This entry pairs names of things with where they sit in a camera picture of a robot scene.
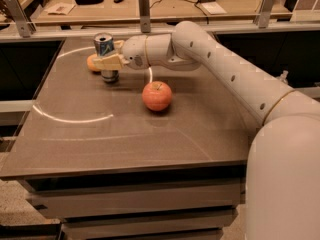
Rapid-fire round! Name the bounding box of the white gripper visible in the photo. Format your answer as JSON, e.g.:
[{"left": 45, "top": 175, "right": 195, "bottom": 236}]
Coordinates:
[{"left": 92, "top": 35, "right": 149, "bottom": 71}]

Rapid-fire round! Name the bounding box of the blue silver Red Bull can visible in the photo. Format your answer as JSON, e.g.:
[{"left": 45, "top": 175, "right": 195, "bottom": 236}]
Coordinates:
[{"left": 93, "top": 32, "right": 119, "bottom": 84}]

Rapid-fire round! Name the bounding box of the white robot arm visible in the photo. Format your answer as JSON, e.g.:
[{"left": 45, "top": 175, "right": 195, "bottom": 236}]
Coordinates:
[{"left": 94, "top": 21, "right": 320, "bottom": 240}]

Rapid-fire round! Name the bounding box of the orange fruit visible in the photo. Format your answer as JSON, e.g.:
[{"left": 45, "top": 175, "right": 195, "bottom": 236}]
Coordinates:
[{"left": 86, "top": 54, "right": 101, "bottom": 72}]

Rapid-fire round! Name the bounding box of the red apple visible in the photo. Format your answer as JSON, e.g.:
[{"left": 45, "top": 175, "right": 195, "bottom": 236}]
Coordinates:
[{"left": 142, "top": 81, "right": 172, "bottom": 111}]

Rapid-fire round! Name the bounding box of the black cloth object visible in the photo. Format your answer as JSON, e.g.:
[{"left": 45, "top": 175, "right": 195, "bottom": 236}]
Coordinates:
[{"left": 75, "top": 0, "right": 104, "bottom": 5}]

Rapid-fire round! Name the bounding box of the tan paper envelope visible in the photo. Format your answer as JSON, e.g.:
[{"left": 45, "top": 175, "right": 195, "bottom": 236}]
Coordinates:
[{"left": 46, "top": 3, "right": 75, "bottom": 15}]

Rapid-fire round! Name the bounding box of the wooden background table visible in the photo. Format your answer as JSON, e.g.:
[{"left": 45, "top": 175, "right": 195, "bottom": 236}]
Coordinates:
[{"left": 31, "top": 0, "right": 294, "bottom": 27}]

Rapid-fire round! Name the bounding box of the white paper sheet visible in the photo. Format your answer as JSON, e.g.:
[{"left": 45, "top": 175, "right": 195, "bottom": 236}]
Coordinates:
[{"left": 202, "top": 2, "right": 226, "bottom": 15}]

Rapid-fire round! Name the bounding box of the clear plastic bottle right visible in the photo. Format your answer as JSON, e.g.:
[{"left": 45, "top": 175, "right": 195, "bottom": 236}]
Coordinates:
[{"left": 276, "top": 70, "right": 288, "bottom": 84}]

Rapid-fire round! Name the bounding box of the grey drawer cabinet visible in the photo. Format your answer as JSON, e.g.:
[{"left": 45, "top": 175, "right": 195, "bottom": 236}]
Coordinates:
[{"left": 22, "top": 165, "right": 246, "bottom": 240}]

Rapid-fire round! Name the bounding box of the middle metal bracket post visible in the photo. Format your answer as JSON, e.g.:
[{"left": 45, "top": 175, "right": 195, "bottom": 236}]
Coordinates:
[{"left": 138, "top": 0, "right": 151, "bottom": 33}]

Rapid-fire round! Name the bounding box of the metal bracket post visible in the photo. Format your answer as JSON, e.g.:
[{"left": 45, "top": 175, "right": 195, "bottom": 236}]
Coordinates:
[
  {"left": 3, "top": 0, "right": 36, "bottom": 38},
  {"left": 138, "top": 0, "right": 151, "bottom": 33},
  {"left": 254, "top": 0, "right": 275, "bottom": 28}
]

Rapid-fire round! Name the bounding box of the left metal bracket post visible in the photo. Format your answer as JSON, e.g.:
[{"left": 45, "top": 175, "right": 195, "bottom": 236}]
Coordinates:
[{"left": 3, "top": 0, "right": 36, "bottom": 38}]

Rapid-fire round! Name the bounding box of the right metal bracket post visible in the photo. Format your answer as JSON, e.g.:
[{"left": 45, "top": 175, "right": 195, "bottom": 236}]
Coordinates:
[{"left": 254, "top": 0, "right": 275, "bottom": 28}]

